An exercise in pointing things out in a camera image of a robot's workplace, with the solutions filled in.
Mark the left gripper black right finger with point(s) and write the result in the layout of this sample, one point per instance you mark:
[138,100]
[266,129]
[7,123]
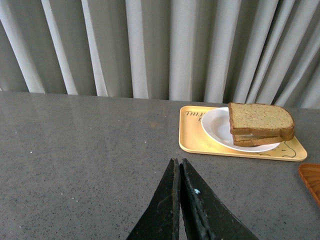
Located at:
[204,214]

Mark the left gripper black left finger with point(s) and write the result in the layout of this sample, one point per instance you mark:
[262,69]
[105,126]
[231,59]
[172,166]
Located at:
[161,219]

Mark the white round plate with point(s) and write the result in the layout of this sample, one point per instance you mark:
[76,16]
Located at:
[216,124]

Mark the bread slice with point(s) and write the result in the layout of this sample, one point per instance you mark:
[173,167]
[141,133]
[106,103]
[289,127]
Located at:
[245,140]
[259,120]

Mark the yellow bear serving tray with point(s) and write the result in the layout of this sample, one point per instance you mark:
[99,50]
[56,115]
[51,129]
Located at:
[193,139]

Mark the brown wooden tray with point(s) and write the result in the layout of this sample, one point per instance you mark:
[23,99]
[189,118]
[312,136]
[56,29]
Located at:
[310,175]

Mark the grey pleated curtain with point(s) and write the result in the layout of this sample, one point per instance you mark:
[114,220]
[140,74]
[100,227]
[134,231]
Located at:
[214,51]

